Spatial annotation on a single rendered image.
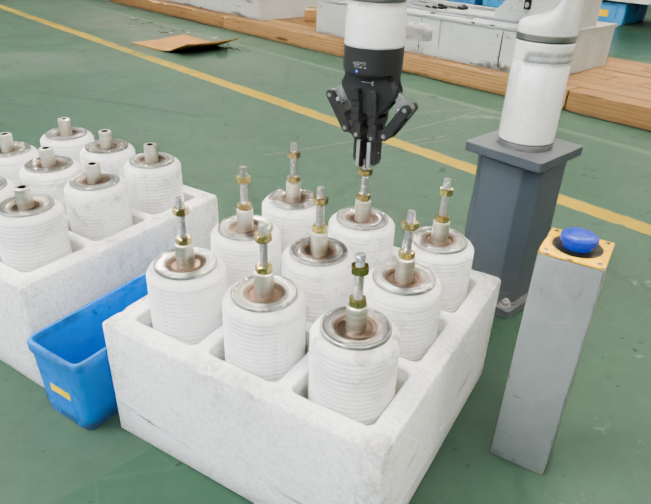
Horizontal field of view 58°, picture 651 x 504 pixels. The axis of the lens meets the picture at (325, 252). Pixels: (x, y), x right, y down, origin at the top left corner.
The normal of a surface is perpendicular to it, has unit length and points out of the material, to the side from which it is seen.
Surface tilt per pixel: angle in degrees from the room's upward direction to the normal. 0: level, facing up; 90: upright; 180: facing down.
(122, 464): 0
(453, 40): 90
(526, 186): 90
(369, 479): 90
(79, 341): 88
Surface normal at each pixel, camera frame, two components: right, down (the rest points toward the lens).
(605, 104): -0.74, 0.31
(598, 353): 0.04, -0.88
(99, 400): 0.84, 0.32
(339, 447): -0.51, 0.40
